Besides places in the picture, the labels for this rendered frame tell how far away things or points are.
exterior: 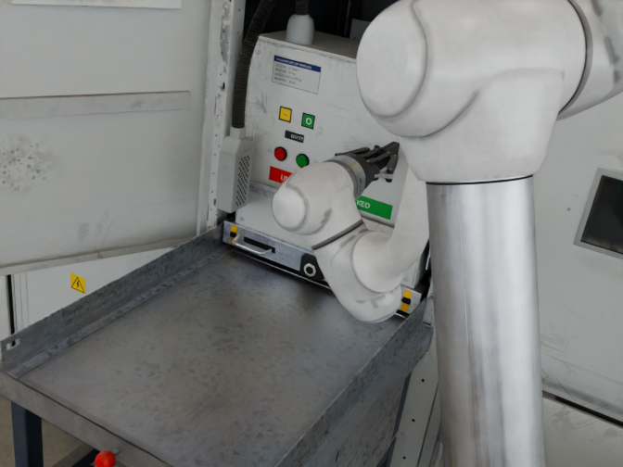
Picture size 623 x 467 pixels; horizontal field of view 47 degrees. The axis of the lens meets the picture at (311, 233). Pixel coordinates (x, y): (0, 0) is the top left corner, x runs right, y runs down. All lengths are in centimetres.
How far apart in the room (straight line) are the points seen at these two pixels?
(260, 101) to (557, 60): 108
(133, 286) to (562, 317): 90
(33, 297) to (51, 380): 108
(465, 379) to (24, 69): 117
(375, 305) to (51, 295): 140
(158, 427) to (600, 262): 87
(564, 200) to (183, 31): 90
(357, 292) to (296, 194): 19
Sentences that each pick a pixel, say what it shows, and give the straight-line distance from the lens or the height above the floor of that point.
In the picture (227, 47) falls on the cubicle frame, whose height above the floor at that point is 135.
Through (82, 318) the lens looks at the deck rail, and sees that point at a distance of 152.
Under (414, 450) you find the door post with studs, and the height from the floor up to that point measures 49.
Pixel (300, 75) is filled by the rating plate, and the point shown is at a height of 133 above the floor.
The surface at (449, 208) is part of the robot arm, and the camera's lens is 66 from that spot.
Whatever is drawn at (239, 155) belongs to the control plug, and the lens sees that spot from 162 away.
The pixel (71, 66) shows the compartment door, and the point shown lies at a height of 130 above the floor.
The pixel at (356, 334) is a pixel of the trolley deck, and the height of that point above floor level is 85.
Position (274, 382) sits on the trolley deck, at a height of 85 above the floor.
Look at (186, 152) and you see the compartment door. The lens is 179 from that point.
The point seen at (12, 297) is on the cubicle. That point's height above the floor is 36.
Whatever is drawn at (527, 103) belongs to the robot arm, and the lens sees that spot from 65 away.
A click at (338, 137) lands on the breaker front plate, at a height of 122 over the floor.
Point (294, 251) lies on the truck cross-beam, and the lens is 172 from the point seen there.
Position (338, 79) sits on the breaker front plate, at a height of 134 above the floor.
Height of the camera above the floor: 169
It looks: 25 degrees down
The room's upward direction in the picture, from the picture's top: 8 degrees clockwise
